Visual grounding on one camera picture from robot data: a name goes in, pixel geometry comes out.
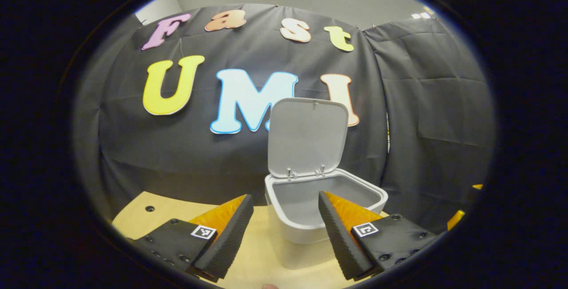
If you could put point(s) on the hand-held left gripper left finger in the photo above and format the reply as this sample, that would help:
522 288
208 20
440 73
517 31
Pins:
228 242

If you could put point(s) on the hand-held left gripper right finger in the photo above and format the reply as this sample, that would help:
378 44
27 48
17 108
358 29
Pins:
338 239

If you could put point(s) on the white desktop garbage bin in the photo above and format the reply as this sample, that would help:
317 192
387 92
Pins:
306 138

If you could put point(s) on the wooden desktop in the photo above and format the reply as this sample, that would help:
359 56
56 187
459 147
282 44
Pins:
262 253

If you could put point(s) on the black backdrop cloth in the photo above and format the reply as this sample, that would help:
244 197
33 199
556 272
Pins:
421 124

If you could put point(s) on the ceiling light panel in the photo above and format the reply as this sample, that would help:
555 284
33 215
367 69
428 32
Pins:
421 15

